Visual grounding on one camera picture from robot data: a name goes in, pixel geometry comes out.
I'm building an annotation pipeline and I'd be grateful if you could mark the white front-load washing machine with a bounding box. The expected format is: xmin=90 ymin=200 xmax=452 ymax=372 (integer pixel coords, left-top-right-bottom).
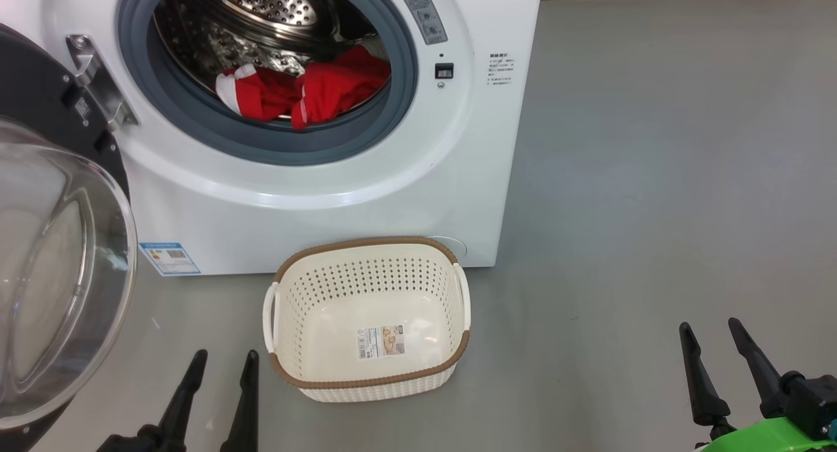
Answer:
xmin=0 ymin=0 xmax=543 ymax=277

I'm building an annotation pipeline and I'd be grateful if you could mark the stainless steel washing machine drum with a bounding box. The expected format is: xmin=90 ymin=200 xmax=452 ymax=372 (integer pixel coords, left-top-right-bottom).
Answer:
xmin=154 ymin=0 xmax=386 ymax=122

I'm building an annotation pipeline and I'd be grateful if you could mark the cream laundry basket brown rim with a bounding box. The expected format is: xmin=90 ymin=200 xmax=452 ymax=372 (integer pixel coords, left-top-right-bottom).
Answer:
xmin=262 ymin=236 xmax=471 ymax=403

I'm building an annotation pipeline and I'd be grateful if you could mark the small printed text label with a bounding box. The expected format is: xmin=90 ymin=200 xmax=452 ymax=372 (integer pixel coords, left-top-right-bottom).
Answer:
xmin=487 ymin=53 xmax=515 ymax=86

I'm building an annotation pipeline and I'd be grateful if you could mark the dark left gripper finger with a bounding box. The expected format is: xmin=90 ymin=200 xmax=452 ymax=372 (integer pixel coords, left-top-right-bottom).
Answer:
xmin=219 ymin=350 xmax=260 ymax=452
xmin=157 ymin=349 xmax=209 ymax=452

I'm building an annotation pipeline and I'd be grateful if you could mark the red and white garment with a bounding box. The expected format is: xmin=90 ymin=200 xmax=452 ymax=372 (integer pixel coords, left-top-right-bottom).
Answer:
xmin=216 ymin=44 xmax=392 ymax=131

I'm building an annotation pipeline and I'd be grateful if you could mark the grey warning sticker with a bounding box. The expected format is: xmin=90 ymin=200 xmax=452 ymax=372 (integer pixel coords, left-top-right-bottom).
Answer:
xmin=396 ymin=0 xmax=449 ymax=46

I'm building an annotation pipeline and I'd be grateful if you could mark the printed product label sticker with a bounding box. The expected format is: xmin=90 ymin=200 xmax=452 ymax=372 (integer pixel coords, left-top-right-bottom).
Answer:
xmin=356 ymin=326 xmax=406 ymax=360

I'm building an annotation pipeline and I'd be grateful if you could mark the round white filter cover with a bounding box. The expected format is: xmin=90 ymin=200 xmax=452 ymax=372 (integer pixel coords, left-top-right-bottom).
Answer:
xmin=425 ymin=235 xmax=468 ymax=260

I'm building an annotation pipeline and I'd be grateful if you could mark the grey rubber door gasket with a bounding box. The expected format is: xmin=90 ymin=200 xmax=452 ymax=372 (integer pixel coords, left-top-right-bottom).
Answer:
xmin=116 ymin=0 xmax=419 ymax=167

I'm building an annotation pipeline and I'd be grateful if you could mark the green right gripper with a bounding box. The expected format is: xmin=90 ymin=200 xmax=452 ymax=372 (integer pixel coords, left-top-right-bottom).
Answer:
xmin=679 ymin=318 xmax=837 ymax=452

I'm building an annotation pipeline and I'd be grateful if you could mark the black round glass washer door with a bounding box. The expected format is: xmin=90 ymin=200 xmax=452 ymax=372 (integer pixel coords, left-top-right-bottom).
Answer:
xmin=0 ymin=24 xmax=138 ymax=452

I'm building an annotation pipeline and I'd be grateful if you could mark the metal door hinge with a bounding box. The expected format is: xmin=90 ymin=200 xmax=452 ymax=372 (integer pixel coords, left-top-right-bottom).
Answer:
xmin=65 ymin=35 xmax=139 ymax=132

